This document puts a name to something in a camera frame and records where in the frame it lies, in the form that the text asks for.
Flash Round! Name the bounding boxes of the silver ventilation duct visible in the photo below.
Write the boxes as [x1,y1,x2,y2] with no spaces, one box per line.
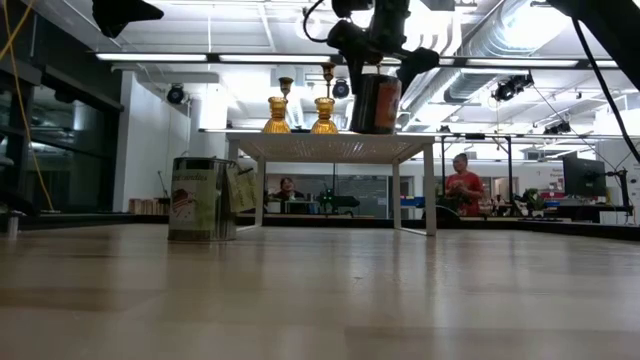
[399,0,576,106]

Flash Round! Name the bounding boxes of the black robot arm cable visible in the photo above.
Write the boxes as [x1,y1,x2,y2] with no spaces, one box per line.
[569,17,640,164]

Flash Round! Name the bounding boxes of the white perforated metal shelf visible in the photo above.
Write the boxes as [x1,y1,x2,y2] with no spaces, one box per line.
[225,130,438,237]

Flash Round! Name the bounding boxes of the yellow cable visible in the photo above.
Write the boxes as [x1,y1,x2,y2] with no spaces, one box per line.
[0,0,55,212]

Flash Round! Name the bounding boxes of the amber ribbed glass candle holder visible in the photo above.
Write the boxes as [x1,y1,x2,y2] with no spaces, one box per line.
[262,96,293,135]
[310,96,340,135]

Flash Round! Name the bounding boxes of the black track spotlights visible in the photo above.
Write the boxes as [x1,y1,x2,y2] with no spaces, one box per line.
[491,73,535,103]

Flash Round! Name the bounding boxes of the black computer monitor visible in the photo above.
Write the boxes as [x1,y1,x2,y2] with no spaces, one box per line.
[562,152,608,199]

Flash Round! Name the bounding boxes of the ceiling light strip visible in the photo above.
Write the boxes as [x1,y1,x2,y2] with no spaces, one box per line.
[218,53,334,65]
[464,57,581,69]
[94,52,209,64]

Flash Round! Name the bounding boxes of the medium gold candlestick holder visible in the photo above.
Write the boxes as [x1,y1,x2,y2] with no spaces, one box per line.
[320,61,338,100]

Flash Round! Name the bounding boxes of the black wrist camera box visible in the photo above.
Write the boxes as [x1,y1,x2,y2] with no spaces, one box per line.
[331,0,375,19]

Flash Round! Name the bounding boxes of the black aluminium table frame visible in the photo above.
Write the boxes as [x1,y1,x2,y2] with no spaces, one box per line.
[0,212,640,242]

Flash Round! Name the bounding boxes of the person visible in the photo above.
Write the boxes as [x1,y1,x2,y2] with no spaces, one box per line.
[444,152,485,218]
[272,176,306,202]

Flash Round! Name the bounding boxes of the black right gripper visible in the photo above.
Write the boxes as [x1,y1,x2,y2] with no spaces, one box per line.
[327,0,441,97]

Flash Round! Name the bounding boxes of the stack of wooden blocks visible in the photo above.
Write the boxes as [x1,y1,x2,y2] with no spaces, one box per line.
[128,197,171,215]

